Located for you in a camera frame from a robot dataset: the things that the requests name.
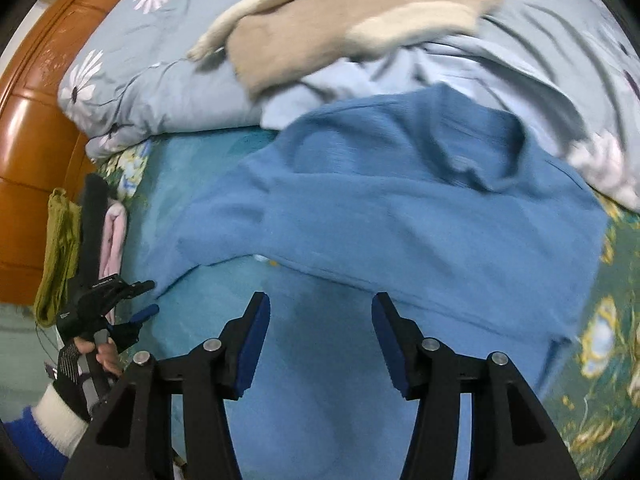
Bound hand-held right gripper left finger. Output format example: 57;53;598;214
60;291;271;480

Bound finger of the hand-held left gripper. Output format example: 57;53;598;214
111;303;161;349
116;280;156;302

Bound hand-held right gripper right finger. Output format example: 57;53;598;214
372;291;584;480

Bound blue sweater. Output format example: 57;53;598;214
149;82;609;480

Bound person's left hand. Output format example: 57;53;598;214
50;337;124;423

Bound pink folded cloth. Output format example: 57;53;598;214
99;200;129;327

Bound olive green cloth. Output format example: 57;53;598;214
34;187;84;329

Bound black folded cloth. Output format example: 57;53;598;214
80;174;109;282

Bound orange wooden headboard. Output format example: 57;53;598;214
0;0;167;307

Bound light blue floral quilt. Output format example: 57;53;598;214
57;0;640;211

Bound beige sweater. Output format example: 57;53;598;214
187;0;504;99

